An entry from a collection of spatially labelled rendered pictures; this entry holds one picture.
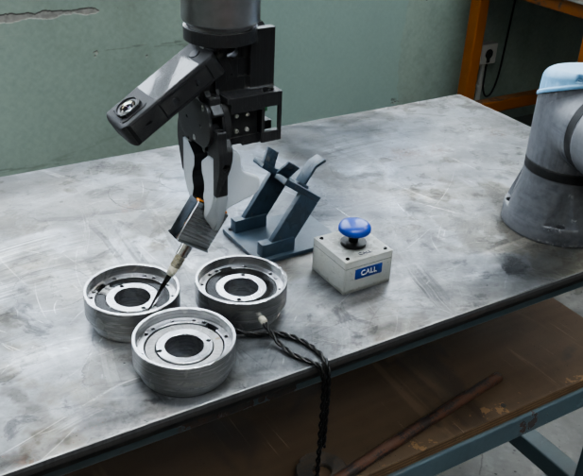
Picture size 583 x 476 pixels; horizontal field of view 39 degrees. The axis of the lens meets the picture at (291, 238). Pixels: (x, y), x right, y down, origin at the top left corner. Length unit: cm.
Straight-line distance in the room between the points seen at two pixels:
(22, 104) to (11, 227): 138
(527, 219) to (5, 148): 173
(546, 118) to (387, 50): 198
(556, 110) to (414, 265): 27
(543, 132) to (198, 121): 51
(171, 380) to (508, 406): 61
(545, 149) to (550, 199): 7
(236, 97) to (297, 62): 206
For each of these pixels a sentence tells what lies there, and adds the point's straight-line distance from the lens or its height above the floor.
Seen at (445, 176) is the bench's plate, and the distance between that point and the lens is 132.
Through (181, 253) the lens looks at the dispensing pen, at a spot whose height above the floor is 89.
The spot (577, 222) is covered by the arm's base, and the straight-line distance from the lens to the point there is 116.
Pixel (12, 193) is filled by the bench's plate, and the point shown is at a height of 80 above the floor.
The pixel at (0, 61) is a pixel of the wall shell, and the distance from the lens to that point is 246.
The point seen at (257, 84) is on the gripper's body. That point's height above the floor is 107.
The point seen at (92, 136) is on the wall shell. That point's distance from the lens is 260.
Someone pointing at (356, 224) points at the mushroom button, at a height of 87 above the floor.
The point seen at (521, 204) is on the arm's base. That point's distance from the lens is 117.
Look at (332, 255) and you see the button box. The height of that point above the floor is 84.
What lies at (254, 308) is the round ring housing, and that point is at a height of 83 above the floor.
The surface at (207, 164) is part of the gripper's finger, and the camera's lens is 82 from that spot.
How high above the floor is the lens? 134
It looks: 29 degrees down
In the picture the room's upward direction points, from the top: 3 degrees clockwise
